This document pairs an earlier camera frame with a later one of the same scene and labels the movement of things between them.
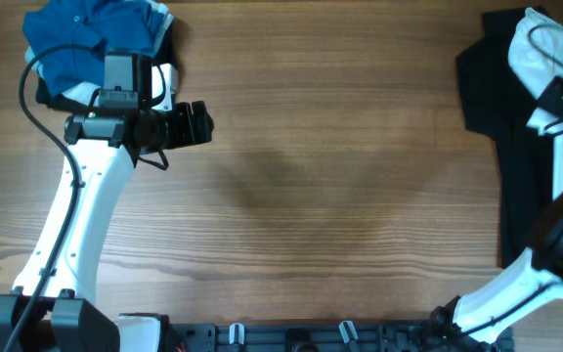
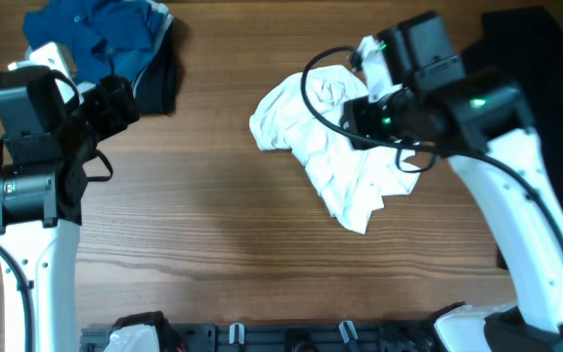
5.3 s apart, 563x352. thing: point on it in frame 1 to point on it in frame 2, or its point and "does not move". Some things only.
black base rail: [331, 336] does not move
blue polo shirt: [70, 38] does not move
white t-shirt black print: [541, 50] to [349, 175]
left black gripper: [203, 123] to [114, 105]
